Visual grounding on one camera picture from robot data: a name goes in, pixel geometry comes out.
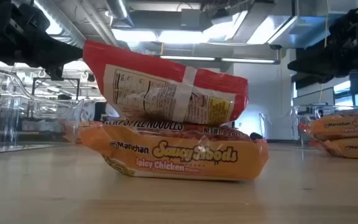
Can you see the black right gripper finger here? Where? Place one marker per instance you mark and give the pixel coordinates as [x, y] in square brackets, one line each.
[312, 70]
[315, 49]

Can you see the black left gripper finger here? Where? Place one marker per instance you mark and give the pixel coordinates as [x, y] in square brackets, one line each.
[54, 48]
[56, 71]

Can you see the clear plastic bin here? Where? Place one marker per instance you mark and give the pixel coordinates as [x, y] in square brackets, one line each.
[322, 106]
[8, 124]

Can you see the red yellow beef ramen pack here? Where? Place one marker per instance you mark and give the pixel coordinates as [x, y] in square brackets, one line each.
[154, 93]

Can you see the long ceiling light fixture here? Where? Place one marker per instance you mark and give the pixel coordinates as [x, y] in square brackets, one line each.
[197, 58]

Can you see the silver round air duct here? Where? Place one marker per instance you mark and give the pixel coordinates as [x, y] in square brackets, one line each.
[64, 25]
[120, 12]

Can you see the silver rectangular air duct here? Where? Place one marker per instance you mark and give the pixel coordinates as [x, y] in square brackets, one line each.
[278, 31]

